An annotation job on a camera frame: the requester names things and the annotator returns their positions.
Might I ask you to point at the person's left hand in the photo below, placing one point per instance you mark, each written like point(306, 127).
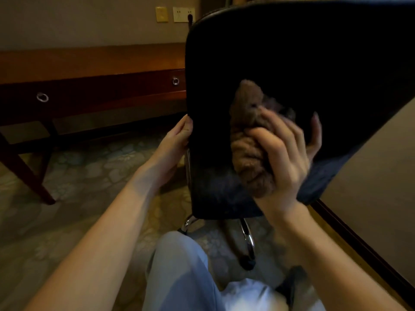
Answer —
point(167, 155)

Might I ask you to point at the person's right hand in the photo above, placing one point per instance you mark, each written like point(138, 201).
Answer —
point(285, 171)

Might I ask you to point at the person's right thumb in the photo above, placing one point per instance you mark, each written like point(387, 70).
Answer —
point(262, 135)

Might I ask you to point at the person's right little finger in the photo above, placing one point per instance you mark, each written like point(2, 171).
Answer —
point(317, 132)

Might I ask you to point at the person's left thumb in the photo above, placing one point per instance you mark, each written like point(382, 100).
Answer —
point(188, 132)

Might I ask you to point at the brown fuzzy cloth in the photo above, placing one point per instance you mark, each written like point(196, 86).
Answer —
point(248, 148)

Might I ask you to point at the black leather chair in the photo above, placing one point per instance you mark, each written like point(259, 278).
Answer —
point(308, 55)

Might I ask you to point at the person's left forearm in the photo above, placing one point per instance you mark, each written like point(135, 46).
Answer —
point(107, 236)

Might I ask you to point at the person's right forearm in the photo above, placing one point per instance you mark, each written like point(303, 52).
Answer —
point(324, 265)

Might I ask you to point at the chrome chair base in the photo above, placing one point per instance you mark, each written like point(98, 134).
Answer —
point(248, 239)

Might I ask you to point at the black power plug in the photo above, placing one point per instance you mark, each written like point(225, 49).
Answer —
point(190, 18)

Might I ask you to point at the dark wooden desk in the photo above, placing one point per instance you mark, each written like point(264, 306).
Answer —
point(81, 71)

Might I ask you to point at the black caster wheel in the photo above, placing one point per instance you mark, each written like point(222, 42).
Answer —
point(248, 264)

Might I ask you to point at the light blue trousers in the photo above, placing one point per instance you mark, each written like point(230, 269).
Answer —
point(181, 275)

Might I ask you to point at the white wall socket plate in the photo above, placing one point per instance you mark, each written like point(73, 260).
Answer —
point(181, 14)

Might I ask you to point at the yellowish wall switch plate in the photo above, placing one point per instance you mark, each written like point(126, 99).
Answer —
point(161, 14)

